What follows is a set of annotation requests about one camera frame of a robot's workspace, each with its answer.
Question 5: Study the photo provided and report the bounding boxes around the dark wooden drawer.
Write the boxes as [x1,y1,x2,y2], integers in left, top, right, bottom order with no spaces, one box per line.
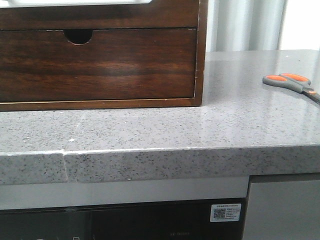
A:
[0,28,197,102]

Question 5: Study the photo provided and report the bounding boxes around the grey orange scissors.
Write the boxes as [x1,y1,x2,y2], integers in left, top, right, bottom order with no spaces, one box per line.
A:
[262,73,320,104]

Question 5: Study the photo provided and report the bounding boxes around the dark wooden drawer cabinet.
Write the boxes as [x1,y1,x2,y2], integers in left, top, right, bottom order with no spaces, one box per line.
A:
[0,0,208,111]

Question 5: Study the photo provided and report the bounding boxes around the black built-in appliance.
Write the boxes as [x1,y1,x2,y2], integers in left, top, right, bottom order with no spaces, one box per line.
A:
[0,198,247,240]

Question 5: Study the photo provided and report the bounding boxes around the white QR code sticker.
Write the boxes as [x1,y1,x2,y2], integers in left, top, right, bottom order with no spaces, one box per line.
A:
[210,203,242,223]

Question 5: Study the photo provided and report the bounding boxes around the white curtain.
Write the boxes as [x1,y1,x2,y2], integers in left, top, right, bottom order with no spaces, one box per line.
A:
[206,0,320,52]

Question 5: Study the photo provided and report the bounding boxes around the grey cabinet door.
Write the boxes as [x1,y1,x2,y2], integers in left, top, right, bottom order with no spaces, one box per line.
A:
[243,173,320,240]

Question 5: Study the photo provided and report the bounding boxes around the white plastic box on cabinet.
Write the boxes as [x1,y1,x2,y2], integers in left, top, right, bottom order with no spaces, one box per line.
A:
[0,0,152,8]

